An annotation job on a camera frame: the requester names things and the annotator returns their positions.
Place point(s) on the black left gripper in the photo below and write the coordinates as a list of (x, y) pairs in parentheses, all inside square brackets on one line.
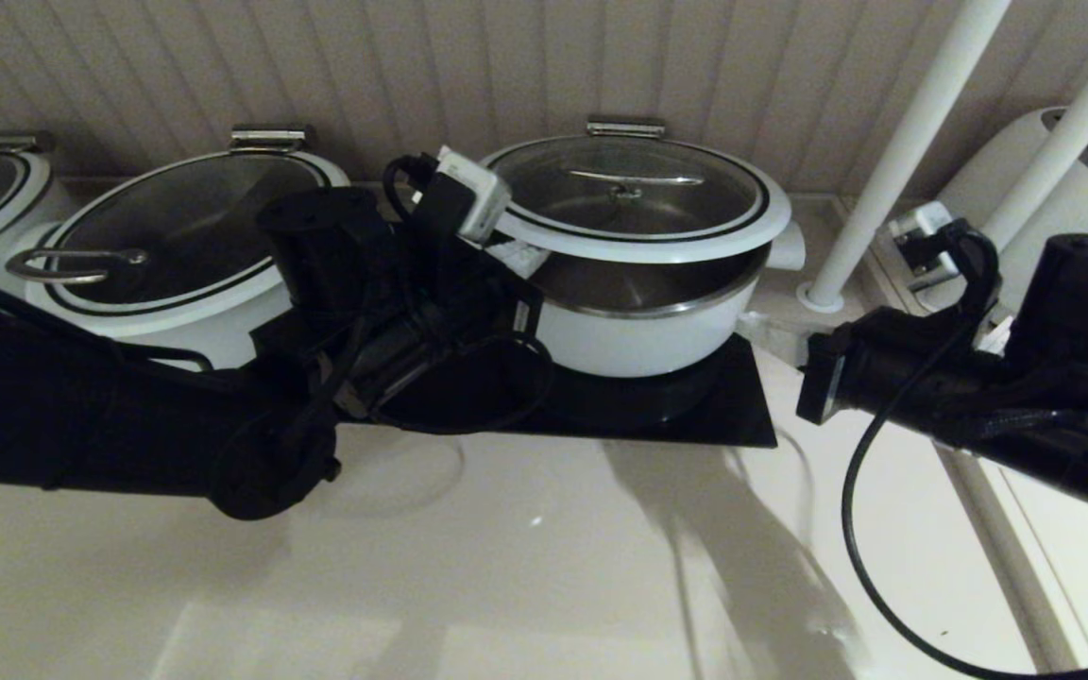
[(459, 321)]

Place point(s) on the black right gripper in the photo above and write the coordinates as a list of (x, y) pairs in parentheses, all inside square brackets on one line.
[(884, 368)]

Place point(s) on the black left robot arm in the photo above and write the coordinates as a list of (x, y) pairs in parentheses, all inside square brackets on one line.
[(81, 406)]

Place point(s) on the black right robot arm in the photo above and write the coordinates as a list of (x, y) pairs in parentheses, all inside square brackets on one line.
[(1082, 302)]

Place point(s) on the white round pot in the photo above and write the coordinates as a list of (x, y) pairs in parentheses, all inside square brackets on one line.
[(60, 210), (185, 335), (638, 345)]

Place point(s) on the large black glass cooktop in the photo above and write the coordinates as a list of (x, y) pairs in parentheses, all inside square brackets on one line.
[(738, 416)]

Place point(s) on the white slanted pole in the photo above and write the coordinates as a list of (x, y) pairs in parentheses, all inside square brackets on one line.
[(903, 142), (1073, 123)]

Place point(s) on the white toaster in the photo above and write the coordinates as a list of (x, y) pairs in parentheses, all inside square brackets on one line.
[(983, 189)]

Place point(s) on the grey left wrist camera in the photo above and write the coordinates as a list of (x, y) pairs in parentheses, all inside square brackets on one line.
[(473, 194)]

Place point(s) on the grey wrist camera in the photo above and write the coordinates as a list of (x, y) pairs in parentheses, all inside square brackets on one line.
[(473, 194), (917, 231)]

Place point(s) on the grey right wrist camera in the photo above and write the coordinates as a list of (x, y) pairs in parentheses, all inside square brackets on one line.
[(917, 231)]

